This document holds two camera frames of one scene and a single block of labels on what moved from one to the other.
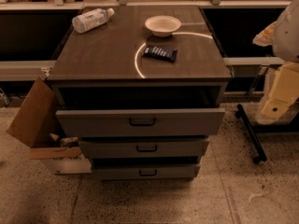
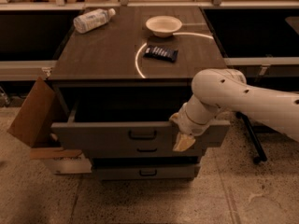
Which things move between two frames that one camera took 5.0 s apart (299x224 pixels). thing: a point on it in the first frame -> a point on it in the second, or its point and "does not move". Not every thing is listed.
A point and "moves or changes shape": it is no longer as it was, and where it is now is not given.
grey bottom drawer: x=145 y=172 does not move
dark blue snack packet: x=156 y=51 does not move
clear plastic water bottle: x=91 y=19 does not move
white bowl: x=163 y=25 does not move
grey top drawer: x=148 y=122 moves or changes shape
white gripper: x=287 y=36 -> x=189 y=124
